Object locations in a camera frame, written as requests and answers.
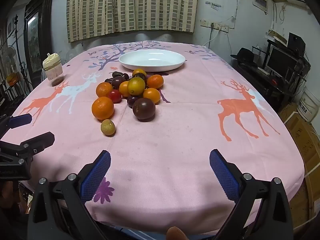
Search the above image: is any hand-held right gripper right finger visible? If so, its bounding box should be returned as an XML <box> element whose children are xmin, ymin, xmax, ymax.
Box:
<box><xmin>209</xmin><ymin>149</ymin><xmax>293</xmax><ymax>240</ymax></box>

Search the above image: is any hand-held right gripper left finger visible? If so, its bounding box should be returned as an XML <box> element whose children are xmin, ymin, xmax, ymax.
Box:
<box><xmin>27</xmin><ymin>150</ymin><xmax>112</xmax><ymax>240</ymax></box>

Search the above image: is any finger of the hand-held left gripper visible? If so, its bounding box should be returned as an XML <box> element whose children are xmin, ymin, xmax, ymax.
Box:
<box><xmin>0</xmin><ymin>113</ymin><xmax>33</xmax><ymax>137</ymax></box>
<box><xmin>0</xmin><ymin>131</ymin><xmax>55</xmax><ymax>157</ymax></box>

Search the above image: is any small yellowish fruit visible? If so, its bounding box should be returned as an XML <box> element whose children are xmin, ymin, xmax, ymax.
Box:
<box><xmin>101</xmin><ymin>119</ymin><xmax>116</xmax><ymax>136</ymax></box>

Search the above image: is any large orange mandarin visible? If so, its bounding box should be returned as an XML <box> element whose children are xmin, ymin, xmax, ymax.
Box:
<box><xmin>91</xmin><ymin>96</ymin><xmax>115</xmax><ymax>120</ymax></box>

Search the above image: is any large dark purple tomato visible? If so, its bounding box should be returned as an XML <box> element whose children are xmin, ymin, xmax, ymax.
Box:
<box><xmin>132</xmin><ymin>97</ymin><xmax>156</xmax><ymax>120</ymax></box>

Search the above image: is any red cherry tomato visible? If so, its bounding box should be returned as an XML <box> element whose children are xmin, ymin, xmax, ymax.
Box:
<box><xmin>108</xmin><ymin>89</ymin><xmax>122</xmax><ymax>104</ymax></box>

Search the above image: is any smooth orange tomato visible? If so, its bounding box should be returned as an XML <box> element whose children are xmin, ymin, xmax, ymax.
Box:
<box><xmin>119</xmin><ymin>81</ymin><xmax>130</xmax><ymax>98</ymax></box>

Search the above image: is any dark purple cherry tomato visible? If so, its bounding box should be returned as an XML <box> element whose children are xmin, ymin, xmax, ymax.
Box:
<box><xmin>111</xmin><ymin>76</ymin><xmax>127</xmax><ymax>90</ymax></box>
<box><xmin>127</xmin><ymin>95</ymin><xmax>140</xmax><ymax>108</ymax></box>

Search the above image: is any yellow-green tomato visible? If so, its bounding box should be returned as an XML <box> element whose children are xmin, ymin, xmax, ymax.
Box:
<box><xmin>127</xmin><ymin>77</ymin><xmax>146</xmax><ymax>96</ymax></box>

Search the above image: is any white oval plate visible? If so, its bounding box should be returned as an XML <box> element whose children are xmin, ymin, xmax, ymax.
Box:
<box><xmin>119</xmin><ymin>49</ymin><xmax>186</xmax><ymax>72</ymax></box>

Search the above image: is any person's right hand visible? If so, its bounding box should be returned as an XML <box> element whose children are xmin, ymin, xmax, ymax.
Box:
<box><xmin>166</xmin><ymin>226</ymin><xmax>188</xmax><ymax>240</ymax></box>

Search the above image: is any plastic cup with beige lid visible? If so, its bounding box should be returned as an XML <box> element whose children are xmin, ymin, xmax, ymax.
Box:
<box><xmin>42</xmin><ymin>53</ymin><xmax>65</xmax><ymax>87</ymax></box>

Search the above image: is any pink deer print tablecloth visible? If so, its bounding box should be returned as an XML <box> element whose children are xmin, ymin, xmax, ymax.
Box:
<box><xmin>5</xmin><ymin>41</ymin><xmax>305</xmax><ymax>235</ymax></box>

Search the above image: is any electric fan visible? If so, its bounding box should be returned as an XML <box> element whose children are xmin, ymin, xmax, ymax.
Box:
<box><xmin>4</xmin><ymin>46</ymin><xmax>18</xmax><ymax>65</ymax></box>

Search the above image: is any cardboard box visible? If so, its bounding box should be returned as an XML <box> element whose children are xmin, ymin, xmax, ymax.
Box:
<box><xmin>279</xmin><ymin>102</ymin><xmax>320</xmax><ymax>178</ymax></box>

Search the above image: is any black light stand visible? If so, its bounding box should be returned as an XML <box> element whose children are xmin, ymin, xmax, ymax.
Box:
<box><xmin>14</xmin><ymin>15</ymin><xmax>33</xmax><ymax>93</ymax></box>

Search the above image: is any black desk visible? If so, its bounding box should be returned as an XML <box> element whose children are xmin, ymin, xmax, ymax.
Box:
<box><xmin>234</xmin><ymin>62</ymin><xmax>300</xmax><ymax>110</ymax></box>

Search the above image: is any white bucket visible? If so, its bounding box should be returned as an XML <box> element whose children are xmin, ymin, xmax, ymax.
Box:
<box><xmin>297</xmin><ymin>86</ymin><xmax>318</xmax><ymax>123</ymax></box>

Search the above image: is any dark wooden framed mirror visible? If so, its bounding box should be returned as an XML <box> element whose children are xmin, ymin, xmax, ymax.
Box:
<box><xmin>24</xmin><ymin>0</ymin><xmax>55</xmax><ymax>85</ymax></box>

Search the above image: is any black hat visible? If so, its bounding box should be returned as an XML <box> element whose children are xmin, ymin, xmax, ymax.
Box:
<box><xmin>230</xmin><ymin>47</ymin><xmax>258</xmax><ymax>67</ymax></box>

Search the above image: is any computer monitor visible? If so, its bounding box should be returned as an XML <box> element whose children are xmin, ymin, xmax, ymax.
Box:
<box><xmin>266</xmin><ymin>47</ymin><xmax>299</xmax><ymax>79</ymax></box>

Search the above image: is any black speaker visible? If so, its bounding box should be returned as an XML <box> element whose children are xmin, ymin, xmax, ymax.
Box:
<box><xmin>287</xmin><ymin>32</ymin><xmax>306</xmax><ymax>55</ymax></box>

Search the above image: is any beige checked curtain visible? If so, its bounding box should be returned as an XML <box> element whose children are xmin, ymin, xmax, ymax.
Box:
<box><xmin>66</xmin><ymin>0</ymin><xmax>200</xmax><ymax>43</ymax></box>

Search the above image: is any white cable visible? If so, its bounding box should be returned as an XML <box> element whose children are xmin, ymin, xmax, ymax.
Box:
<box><xmin>202</xmin><ymin>29</ymin><xmax>220</xmax><ymax>48</ymax></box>

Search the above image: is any white wall box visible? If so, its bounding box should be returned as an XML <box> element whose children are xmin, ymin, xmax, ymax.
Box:
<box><xmin>253</xmin><ymin>0</ymin><xmax>268</xmax><ymax>14</ymax></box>

